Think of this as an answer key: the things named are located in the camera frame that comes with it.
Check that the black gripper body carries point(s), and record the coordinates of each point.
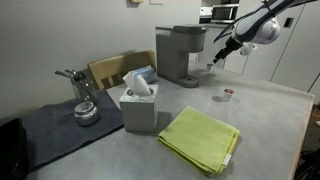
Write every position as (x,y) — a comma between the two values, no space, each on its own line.
(230,46)

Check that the white coffee pod cup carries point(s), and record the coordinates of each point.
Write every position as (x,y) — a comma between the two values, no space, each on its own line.
(209,67)
(228,94)

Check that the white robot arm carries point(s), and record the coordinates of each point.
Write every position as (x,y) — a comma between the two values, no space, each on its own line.
(260,26)

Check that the grey pod coffee maker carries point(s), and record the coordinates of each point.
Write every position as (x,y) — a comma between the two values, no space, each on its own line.
(173,46)

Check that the black microwave oven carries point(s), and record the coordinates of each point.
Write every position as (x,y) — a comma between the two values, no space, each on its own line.
(224,13)

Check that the folded yellow-green cloth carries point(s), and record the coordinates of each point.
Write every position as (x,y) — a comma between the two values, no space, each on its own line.
(201,141)

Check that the grey tissue box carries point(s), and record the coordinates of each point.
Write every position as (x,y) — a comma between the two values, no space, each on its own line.
(138,105)

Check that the wooden chair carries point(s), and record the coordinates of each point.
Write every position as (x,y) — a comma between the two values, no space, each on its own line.
(109,72)

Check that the round metal tin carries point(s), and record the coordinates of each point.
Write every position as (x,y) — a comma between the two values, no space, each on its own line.
(86,113)

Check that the dark blue table mat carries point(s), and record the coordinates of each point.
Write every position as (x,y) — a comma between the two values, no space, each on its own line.
(53,132)

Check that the white wall switch plate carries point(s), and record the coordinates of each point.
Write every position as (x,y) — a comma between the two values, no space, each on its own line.
(156,2)

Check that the beige wall thermostat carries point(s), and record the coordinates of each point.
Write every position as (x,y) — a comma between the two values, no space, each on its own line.
(136,1)

